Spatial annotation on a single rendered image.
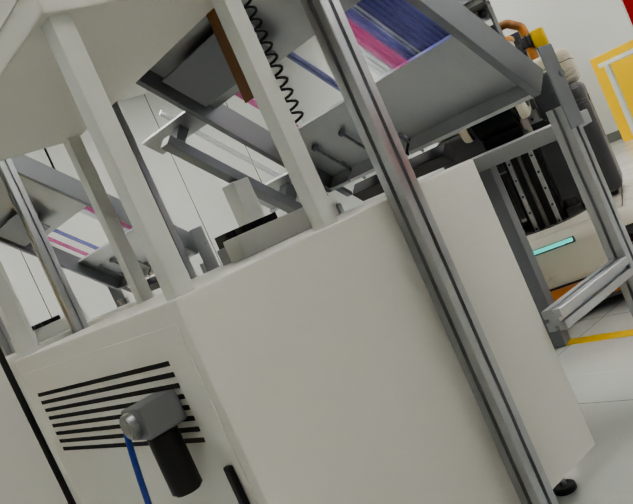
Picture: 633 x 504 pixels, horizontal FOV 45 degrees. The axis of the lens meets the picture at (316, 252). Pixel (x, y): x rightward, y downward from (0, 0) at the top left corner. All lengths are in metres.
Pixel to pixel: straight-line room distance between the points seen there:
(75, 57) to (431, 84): 0.88
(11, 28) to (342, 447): 0.71
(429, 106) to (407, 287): 0.64
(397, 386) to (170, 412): 0.34
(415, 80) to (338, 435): 0.86
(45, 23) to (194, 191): 9.63
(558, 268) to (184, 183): 8.48
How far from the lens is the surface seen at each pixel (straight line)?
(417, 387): 1.19
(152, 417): 1.04
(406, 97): 1.74
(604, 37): 8.39
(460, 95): 1.71
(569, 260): 2.49
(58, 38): 1.04
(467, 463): 1.25
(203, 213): 10.61
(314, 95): 11.75
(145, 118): 10.68
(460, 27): 1.50
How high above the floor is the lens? 0.65
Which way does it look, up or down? 3 degrees down
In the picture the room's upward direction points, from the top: 24 degrees counter-clockwise
